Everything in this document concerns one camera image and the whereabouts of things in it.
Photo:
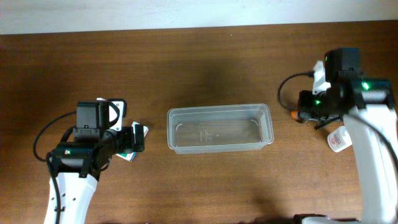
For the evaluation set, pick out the orange bottle white cap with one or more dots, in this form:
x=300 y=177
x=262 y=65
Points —
x=295 y=115

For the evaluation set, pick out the clear sanitizer bottle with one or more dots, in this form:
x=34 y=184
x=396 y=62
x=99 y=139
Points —
x=339 y=139

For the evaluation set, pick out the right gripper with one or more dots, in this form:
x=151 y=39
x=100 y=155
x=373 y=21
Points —
x=304 y=96

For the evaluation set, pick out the clear plastic container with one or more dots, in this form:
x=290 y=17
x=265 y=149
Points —
x=212 y=129

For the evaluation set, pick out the white green medicine box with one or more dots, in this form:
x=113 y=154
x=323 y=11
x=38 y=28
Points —
x=132 y=141

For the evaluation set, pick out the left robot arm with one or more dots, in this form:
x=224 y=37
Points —
x=84 y=151

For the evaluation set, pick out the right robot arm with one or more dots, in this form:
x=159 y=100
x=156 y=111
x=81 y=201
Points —
x=366 y=106

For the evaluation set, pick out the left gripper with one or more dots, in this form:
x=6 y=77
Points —
x=127 y=133

